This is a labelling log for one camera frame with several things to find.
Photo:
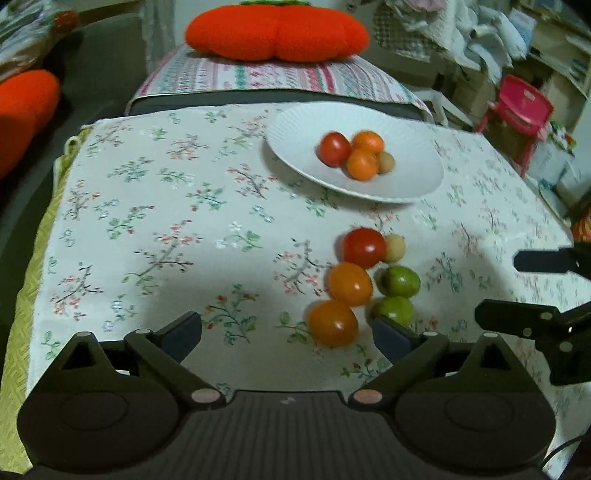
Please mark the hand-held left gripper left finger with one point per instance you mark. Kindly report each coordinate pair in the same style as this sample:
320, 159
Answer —
181, 338

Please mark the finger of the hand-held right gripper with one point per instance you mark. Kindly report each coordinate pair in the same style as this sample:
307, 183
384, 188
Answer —
517, 317
545, 261

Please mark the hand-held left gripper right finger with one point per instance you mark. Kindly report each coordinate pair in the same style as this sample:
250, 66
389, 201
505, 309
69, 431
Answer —
391, 340

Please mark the green lime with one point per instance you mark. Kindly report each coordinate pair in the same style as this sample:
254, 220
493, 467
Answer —
400, 281
395, 310

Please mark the orange tomato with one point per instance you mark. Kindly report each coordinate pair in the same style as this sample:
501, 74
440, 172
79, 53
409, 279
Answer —
362, 165
333, 323
350, 284
369, 141

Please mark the beige longan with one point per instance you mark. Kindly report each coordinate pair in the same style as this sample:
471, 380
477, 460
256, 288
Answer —
396, 248
387, 162

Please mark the red tomato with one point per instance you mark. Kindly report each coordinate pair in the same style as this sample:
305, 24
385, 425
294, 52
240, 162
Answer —
334, 149
364, 248

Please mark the white ribbed plate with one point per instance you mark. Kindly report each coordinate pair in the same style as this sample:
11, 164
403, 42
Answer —
355, 152

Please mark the white storage box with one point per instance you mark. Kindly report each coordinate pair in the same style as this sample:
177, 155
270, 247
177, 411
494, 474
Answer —
551, 166

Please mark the floral white tablecloth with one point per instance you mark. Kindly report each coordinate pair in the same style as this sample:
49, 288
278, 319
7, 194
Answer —
207, 240

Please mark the pink plastic chair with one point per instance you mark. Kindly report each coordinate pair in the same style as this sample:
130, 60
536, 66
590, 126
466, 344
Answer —
521, 108

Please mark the yellow quilted mat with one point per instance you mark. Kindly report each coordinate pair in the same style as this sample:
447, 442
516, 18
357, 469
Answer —
27, 295

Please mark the white shelf unit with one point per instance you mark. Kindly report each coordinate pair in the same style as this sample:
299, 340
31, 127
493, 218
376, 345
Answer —
561, 50

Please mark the pile of laundry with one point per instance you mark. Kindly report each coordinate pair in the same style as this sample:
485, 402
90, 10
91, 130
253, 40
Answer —
443, 27

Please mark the orange plush cushion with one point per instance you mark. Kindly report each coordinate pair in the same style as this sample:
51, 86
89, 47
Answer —
23, 110

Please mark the striped patterned cloth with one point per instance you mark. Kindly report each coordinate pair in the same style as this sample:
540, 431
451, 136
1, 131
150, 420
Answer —
277, 76

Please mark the orange pumpkin cushion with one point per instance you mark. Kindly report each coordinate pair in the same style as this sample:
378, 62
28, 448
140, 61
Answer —
277, 32

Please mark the patterned pillow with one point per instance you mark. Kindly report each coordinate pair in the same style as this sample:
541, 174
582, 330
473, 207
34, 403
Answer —
32, 32

